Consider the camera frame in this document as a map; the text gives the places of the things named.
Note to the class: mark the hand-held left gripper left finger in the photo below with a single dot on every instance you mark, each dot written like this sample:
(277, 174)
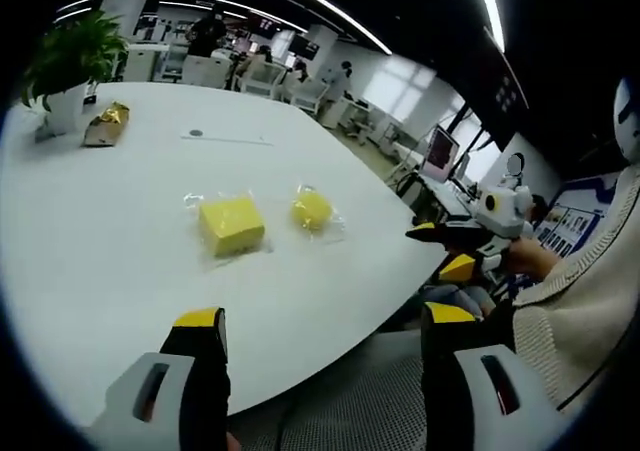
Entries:
(165, 391)

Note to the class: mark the yellow round silicone block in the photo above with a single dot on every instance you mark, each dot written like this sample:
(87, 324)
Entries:
(311, 211)

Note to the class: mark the wall poster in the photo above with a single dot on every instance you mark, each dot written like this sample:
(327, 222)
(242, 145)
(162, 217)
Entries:
(575, 216)

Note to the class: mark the green potted plant white pot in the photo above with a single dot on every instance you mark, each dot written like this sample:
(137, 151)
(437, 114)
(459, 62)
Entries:
(75, 66)

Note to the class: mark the person's right hand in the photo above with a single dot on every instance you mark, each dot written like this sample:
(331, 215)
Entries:
(530, 258)

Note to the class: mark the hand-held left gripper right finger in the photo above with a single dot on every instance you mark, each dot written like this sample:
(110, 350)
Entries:
(470, 391)

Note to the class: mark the yellow rectangular silicone block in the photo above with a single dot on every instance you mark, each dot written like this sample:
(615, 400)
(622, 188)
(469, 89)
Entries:
(231, 225)

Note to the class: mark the white worn device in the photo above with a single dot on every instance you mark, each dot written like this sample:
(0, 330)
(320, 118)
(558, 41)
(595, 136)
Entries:
(629, 121)

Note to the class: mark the golden foil packet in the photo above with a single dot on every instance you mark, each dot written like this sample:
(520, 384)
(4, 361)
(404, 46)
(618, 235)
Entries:
(107, 123)

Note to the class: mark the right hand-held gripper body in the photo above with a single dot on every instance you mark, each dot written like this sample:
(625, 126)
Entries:
(505, 208)

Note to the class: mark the long ceiling light strip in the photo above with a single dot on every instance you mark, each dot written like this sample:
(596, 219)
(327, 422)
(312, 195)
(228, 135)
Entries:
(492, 6)
(330, 6)

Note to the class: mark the computer monitor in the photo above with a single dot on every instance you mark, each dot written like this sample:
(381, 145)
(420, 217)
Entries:
(440, 153)

